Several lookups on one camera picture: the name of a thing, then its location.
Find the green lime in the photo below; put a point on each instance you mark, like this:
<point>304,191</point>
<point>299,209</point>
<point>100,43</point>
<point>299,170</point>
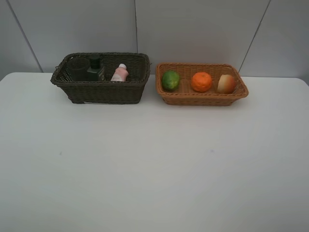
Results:
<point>170,80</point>

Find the pink lotion bottle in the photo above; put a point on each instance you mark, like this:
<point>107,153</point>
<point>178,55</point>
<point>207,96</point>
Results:
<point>120,74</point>

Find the orange mandarin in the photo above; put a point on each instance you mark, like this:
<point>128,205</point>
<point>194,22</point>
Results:
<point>201,82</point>

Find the dark green pump bottle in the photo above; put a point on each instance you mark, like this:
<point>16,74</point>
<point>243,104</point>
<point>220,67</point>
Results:
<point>96,70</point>

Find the red yellow peach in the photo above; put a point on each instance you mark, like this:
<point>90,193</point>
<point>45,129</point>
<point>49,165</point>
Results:
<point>226,84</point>

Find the purple translucent plastic cup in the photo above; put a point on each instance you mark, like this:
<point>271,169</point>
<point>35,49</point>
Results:
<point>78,68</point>

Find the tan wicker basket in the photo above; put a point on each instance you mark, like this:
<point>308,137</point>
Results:
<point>185,95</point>

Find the dark brown wicker basket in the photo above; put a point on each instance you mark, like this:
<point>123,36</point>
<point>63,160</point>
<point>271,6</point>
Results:
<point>106,92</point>

